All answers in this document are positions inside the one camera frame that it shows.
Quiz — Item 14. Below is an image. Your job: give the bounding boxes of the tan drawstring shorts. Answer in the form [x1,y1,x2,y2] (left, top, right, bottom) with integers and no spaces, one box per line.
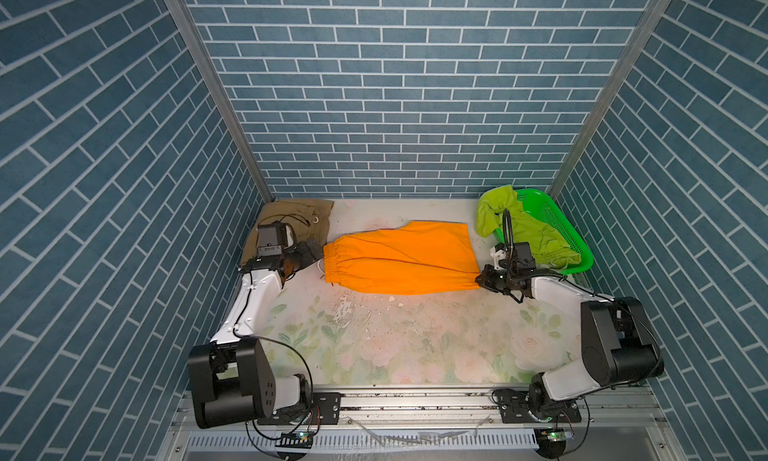
[240,198,334,267]

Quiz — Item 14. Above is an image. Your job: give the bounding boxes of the right aluminium corner post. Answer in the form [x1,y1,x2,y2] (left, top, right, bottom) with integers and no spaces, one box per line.
[547,0,672,200]

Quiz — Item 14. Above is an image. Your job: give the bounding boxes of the aluminium front rail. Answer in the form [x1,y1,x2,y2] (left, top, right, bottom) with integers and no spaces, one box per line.
[170,384,670,432]

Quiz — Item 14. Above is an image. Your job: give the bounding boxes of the green perforated plastic basket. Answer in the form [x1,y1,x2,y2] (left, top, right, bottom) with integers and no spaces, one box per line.
[494,188,595,276]

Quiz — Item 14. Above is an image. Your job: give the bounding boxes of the aluminium corner post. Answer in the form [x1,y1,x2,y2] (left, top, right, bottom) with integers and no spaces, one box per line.
[547,0,672,200]
[163,0,274,202]

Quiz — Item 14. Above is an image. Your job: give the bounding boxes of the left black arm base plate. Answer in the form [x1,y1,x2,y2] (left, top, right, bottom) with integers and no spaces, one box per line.
[257,392,342,427]

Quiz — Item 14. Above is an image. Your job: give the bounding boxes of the light green garment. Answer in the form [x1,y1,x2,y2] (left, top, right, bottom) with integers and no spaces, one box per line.
[475,185,594,274]

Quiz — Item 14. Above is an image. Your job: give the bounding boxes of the orange shorts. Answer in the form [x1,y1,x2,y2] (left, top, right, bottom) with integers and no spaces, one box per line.
[323,221,480,295]

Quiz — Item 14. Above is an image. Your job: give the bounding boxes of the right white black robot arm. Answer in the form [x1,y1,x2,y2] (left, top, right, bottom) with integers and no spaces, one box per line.
[476,242,664,407]

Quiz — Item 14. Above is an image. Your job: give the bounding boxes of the left aluminium corner post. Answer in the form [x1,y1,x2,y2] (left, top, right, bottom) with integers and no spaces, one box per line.
[163,0,274,202]

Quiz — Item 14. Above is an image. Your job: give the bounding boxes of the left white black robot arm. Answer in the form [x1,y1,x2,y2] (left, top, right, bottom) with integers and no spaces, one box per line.
[187,243,322,429]

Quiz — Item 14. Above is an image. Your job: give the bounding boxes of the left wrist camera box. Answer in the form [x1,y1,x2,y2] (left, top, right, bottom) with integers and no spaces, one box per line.
[256,221,292,257]

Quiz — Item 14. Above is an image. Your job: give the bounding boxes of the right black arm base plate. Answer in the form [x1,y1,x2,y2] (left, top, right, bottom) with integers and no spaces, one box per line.
[491,388,582,424]

